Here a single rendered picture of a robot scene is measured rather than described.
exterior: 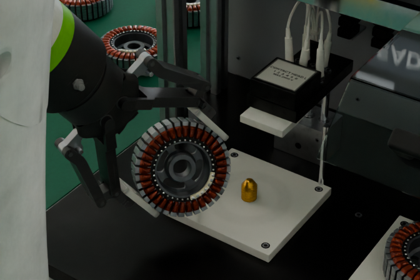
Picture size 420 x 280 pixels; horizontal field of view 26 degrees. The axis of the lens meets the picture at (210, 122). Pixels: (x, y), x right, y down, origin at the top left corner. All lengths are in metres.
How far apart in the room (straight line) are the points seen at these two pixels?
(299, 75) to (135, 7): 0.59
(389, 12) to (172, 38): 0.32
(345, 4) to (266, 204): 0.26
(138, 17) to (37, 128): 1.21
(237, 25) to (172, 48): 0.17
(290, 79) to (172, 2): 0.19
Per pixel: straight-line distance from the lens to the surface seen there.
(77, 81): 0.85
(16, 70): 0.35
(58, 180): 1.22
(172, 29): 1.19
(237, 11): 1.33
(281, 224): 1.09
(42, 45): 0.36
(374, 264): 1.05
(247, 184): 1.11
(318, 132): 1.18
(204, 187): 1.05
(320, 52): 1.12
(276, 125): 1.08
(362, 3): 1.03
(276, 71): 1.11
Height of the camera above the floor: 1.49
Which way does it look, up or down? 35 degrees down
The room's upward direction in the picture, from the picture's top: straight up
